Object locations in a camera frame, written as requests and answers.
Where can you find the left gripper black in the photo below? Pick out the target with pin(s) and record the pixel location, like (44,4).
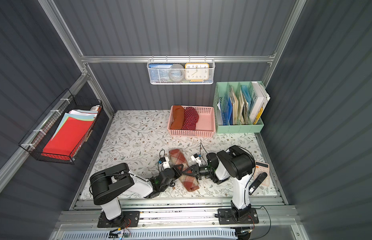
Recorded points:
(176,171)

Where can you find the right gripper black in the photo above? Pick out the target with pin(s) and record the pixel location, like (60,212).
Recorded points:
(196,171)

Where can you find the red plaid skirt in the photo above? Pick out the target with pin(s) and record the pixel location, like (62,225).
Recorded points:
(177,157)

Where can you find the dark red polka-dot skirt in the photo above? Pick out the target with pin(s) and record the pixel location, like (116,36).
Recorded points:
(191,118)

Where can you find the rust orange skirt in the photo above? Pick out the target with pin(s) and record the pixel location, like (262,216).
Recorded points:
(178,118)

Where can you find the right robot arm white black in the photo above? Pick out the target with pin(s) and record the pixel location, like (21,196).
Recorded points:
(235,163)

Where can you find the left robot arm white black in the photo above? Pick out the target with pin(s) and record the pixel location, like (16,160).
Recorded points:
(107,185)

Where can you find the grey tape roll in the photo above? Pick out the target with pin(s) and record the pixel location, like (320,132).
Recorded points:
(176,73)

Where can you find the pink plastic basket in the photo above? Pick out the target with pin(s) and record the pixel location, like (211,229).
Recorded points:
(205,126)

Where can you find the floral table mat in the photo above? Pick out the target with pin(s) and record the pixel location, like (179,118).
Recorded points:
(136,138)

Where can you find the small orange white card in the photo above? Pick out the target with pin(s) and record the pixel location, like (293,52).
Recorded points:
(262,168)

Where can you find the blue folders in organizer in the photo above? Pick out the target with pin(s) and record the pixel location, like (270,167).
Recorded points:
(227,111)

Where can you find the mint green file organizer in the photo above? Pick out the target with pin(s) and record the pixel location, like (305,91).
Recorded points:
(221,89)

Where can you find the white book in organizer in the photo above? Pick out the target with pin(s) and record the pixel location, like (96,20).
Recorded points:
(260,99)

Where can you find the yellow alarm clock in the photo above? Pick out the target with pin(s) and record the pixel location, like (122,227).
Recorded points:
(197,72)

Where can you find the red paper stack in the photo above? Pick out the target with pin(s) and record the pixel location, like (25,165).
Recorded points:
(67,138)

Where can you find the blue box in basket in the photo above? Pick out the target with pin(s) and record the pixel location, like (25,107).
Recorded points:
(159,73)

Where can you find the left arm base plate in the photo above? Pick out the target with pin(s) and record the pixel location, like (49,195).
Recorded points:
(126,219)

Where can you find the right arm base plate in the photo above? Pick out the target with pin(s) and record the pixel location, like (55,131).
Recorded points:
(232,216)

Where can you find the white wire wall basket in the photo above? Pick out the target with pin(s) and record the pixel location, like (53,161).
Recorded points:
(210,81)

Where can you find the black wire side basket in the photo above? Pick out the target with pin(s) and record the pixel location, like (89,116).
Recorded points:
(82,108)

